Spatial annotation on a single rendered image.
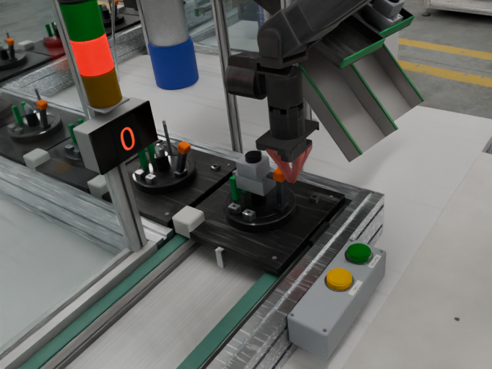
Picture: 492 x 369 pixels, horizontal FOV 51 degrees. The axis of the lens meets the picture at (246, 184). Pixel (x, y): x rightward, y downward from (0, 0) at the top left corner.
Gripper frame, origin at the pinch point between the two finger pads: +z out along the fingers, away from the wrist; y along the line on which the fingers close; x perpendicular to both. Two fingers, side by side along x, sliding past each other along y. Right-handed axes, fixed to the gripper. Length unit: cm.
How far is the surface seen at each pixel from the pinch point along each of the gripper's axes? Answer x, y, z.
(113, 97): -17.1, 19.2, -20.5
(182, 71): -80, -58, 13
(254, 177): -6.4, 2.2, 0.5
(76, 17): -17.9, 20.9, -32.6
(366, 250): 14.7, 1.1, 9.7
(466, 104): -34, -255, 105
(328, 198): 2.0, -9.2, 9.7
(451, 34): -83, -380, 104
